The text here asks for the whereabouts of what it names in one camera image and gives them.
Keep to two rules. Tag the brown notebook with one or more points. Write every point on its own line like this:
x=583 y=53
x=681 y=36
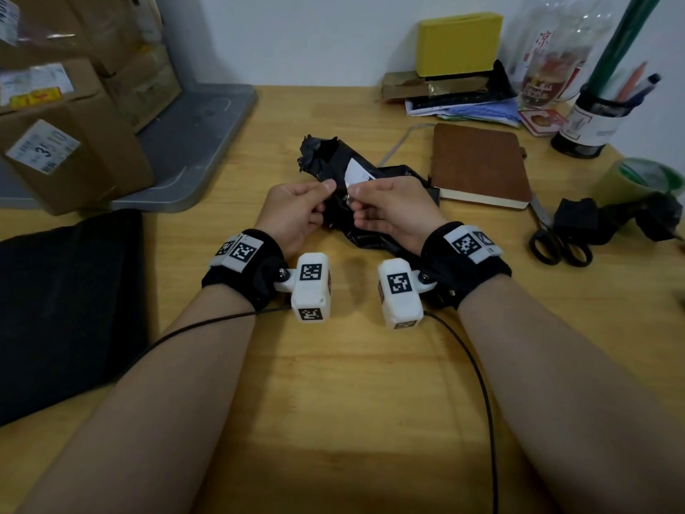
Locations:
x=479 y=163

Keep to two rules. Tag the white right marker tracker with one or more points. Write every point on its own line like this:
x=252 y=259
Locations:
x=471 y=243

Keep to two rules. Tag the person's right thumb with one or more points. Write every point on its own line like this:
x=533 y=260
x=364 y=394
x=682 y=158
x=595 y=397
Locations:
x=366 y=191

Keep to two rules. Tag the black fabric pouch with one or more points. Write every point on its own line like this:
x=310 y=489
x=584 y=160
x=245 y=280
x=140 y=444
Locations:
x=64 y=310

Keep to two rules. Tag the yellow box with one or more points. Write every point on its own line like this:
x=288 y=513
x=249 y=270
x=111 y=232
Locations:
x=457 y=45

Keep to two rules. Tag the grey plastic tray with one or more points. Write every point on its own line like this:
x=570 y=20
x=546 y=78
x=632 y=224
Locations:
x=203 y=139

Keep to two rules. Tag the black plastic scrap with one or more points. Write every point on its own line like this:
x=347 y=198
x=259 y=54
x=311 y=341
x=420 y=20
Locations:
x=578 y=219

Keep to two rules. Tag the clear bottle with red print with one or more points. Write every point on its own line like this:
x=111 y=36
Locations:
x=543 y=74

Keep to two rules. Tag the red and white card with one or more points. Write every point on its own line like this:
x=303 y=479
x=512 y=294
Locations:
x=540 y=121

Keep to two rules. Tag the person's right hand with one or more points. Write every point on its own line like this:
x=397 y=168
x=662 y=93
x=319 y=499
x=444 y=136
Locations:
x=398 y=208

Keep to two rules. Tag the green tape roll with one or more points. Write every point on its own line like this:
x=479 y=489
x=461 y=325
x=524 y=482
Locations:
x=623 y=179

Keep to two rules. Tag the stack of papers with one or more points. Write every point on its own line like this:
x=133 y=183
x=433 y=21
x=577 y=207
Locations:
x=471 y=112

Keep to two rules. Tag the white marker tracker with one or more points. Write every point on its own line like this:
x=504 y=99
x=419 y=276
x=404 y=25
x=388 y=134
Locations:
x=241 y=254
x=471 y=243

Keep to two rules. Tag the brown gold flat box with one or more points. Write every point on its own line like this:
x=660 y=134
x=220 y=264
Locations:
x=406 y=85

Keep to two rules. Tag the white left marker tracker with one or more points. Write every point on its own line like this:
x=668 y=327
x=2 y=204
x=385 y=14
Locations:
x=241 y=254

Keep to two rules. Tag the clear plastic bottle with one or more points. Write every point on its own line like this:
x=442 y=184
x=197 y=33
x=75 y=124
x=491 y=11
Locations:
x=591 y=32

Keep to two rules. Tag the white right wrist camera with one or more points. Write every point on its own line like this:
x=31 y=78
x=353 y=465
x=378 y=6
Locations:
x=398 y=294

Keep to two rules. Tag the green pole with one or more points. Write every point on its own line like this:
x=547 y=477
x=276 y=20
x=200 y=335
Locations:
x=621 y=42

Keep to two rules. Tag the person's left hand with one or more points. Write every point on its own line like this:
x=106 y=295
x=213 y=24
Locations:
x=289 y=211

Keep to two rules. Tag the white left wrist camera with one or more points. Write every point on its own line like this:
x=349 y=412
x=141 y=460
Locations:
x=311 y=289

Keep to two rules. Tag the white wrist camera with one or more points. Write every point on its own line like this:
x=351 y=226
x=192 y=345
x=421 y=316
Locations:
x=398 y=294
x=311 y=289

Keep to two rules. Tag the large labelled cardboard box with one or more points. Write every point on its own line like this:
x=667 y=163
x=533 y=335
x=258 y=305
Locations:
x=80 y=149

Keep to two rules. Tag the person's right forearm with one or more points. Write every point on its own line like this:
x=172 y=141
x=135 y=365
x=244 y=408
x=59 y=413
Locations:
x=567 y=390

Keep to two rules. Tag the person's left thumb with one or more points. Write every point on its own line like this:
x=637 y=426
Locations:
x=320 y=187

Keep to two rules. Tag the white paper label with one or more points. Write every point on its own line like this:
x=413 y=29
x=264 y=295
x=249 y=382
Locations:
x=357 y=172

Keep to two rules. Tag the black plastic mailing bag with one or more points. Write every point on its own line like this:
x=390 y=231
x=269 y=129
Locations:
x=390 y=173

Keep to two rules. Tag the taped cardboard box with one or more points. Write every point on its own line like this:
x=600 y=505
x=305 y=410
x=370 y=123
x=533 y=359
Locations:
x=69 y=21

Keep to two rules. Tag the crumpled black bag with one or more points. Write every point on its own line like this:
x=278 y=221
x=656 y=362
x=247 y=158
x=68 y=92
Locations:
x=500 y=82

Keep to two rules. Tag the small cardboard box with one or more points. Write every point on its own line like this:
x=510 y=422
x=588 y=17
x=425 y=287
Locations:
x=144 y=85

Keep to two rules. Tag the orange pencil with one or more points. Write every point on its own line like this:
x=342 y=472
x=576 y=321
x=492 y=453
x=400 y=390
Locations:
x=632 y=80

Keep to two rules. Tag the person's left forearm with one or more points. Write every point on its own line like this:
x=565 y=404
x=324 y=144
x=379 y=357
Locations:
x=160 y=401

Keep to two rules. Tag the blue pen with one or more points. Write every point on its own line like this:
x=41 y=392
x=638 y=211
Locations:
x=645 y=88

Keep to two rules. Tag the black pen holder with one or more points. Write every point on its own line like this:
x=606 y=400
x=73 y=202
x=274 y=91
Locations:
x=588 y=125

